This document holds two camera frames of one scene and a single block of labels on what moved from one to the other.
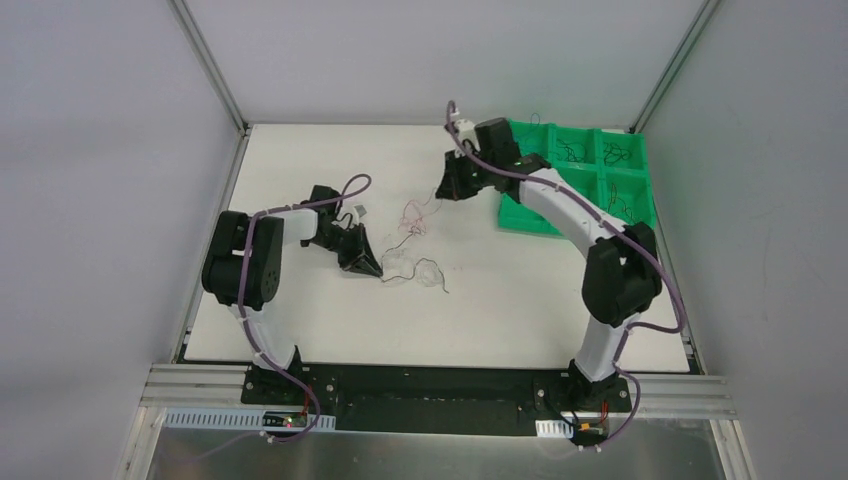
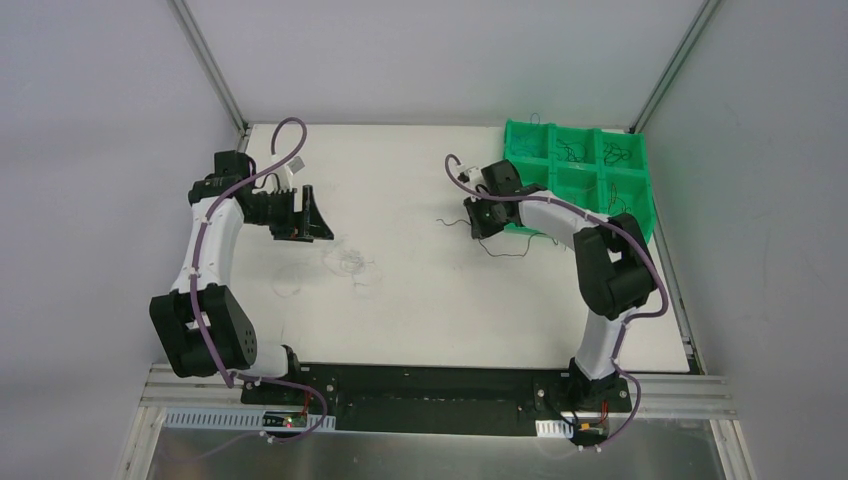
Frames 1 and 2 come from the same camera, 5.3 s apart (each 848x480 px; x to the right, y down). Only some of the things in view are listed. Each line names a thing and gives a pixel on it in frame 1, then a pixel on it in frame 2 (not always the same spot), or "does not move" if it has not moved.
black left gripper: [348, 245] to [303, 212]
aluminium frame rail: [702, 398] does not move
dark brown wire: [615, 153] does not move
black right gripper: [457, 171] to [477, 221]
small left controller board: [287, 419] does not move
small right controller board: [590, 432] does not move
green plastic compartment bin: [609, 169] does not move
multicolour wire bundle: [413, 219] to [340, 261]
